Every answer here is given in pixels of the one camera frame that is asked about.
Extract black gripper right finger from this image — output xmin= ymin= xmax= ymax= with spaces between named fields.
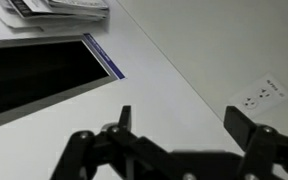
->
xmin=223 ymin=106 xmax=288 ymax=180

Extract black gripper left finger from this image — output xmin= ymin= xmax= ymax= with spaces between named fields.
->
xmin=50 ymin=106 xmax=171 ymax=180

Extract purple label strip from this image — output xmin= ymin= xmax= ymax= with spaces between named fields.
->
xmin=83 ymin=33 xmax=125 ymax=80

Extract stack of magazines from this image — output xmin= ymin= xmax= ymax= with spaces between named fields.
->
xmin=0 ymin=0 xmax=110 ymax=29

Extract white wall power outlet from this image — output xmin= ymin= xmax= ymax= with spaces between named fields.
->
xmin=229 ymin=73 xmax=288 ymax=117

